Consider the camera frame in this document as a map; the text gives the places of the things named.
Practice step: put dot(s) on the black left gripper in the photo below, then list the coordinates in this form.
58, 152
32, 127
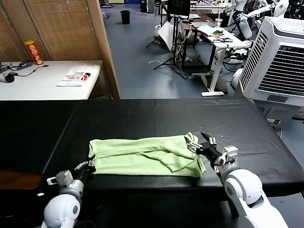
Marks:
82, 173

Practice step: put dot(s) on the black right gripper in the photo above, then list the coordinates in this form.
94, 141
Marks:
210, 152

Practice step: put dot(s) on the light green t-shirt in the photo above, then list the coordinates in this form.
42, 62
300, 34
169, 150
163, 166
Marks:
142, 152

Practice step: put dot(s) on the white robot base unit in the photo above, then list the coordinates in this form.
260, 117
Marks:
237, 78

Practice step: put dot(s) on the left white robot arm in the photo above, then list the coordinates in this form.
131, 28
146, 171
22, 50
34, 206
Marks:
61, 209

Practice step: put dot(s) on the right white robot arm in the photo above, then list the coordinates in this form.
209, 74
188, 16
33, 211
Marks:
242, 187

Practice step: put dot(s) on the black table cover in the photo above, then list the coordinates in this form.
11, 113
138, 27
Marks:
190, 114

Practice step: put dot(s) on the white floor power strip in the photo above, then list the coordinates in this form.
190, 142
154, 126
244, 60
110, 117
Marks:
273, 120

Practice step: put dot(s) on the white folded printed shirt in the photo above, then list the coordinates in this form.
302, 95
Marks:
76, 77

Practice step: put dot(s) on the white side table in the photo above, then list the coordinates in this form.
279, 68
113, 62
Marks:
42, 88

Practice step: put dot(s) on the white desk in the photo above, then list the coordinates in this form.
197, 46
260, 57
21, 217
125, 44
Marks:
235, 42

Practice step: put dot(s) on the white robot with black joints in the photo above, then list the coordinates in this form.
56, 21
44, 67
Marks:
244, 44

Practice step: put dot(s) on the black tripod stand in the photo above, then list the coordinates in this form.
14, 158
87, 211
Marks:
175, 38

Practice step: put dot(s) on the white air cooler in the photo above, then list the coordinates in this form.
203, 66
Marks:
280, 61

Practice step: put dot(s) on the colourful cloth pile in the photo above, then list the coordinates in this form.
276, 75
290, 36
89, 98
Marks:
209, 30

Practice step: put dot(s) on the black round microphone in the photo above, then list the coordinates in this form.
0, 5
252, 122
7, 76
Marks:
10, 78

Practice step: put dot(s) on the white leaning board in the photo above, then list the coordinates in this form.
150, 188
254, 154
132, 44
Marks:
166, 34

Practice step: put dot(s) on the grey power strip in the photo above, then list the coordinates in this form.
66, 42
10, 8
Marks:
25, 64

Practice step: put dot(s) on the grey laptop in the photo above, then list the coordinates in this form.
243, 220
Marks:
203, 24

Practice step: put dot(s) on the plastic cup with straw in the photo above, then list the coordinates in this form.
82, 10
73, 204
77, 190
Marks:
218, 23

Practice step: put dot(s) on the white plastic jug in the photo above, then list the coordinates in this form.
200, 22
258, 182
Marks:
157, 31

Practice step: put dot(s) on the white humanoid robot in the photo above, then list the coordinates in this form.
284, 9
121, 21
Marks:
281, 7
245, 29

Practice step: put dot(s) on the dark brown desk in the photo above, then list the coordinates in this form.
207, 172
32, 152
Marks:
186, 23

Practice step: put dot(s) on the red chips can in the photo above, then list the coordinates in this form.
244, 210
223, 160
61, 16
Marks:
34, 52

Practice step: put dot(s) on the wooden partition screen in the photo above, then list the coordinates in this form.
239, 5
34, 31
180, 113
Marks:
66, 28

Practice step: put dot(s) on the black monitor on stand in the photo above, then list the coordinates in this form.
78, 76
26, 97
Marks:
178, 6

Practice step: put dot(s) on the black trash bin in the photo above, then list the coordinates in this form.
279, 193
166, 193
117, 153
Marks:
125, 17

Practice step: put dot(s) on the blue cabinet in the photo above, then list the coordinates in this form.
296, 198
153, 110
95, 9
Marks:
143, 6

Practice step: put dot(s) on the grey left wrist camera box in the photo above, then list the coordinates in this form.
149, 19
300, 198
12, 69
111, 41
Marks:
63, 178

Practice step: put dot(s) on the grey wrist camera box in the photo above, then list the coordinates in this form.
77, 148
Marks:
230, 153
63, 178

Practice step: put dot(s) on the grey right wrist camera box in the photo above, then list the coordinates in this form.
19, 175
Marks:
230, 153

